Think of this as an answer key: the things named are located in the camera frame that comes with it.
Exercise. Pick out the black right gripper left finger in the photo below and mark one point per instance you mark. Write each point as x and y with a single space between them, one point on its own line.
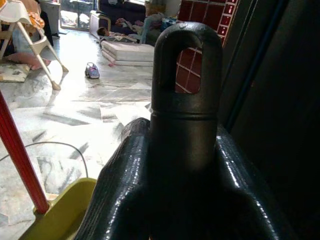
112 190

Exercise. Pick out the pink cushion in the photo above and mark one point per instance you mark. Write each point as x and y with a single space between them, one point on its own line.
25 60

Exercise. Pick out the lying child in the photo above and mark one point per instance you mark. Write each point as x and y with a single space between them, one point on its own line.
102 32

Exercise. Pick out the patterned play mat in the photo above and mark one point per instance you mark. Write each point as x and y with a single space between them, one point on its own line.
12 72

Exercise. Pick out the white folded mattress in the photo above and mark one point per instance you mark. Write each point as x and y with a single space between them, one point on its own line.
127 53

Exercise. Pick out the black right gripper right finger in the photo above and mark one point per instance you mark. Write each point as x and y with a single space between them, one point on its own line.
250 185

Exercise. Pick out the white baby high chair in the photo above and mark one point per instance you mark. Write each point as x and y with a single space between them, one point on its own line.
27 37

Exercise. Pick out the dark sofa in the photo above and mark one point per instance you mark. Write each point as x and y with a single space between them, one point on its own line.
122 10

